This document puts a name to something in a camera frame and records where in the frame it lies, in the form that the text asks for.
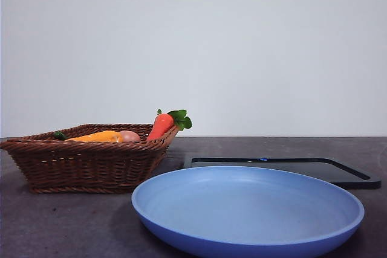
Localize blue round plate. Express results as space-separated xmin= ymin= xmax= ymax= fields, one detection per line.
xmin=131 ymin=166 xmax=365 ymax=258

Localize brown wicker basket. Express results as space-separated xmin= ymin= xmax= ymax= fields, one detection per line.
xmin=0 ymin=123 xmax=180 ymax=195

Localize brown egg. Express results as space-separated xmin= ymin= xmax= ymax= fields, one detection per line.
xmin=119 ymin=131 xmax=141 ymax=143

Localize black rectangular tray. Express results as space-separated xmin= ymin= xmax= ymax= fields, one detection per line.
xmin=183 ymin=156 xmax=382 ymax=190

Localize orange carrot with green leaves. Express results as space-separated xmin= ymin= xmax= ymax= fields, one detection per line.
xmin=146 ymin=108 xmax=193 ymax=141

